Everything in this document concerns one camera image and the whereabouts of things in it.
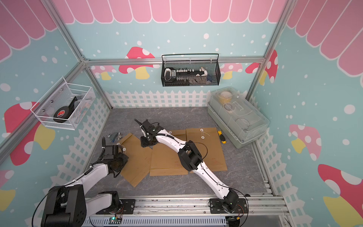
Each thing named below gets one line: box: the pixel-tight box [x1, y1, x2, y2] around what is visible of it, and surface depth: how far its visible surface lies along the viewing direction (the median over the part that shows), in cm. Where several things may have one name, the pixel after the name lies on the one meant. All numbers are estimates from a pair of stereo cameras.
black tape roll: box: [53, 105, 70, 123], surface depth 71 cm
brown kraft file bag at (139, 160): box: [116, 132, 153, 188], surface depth 93 cm
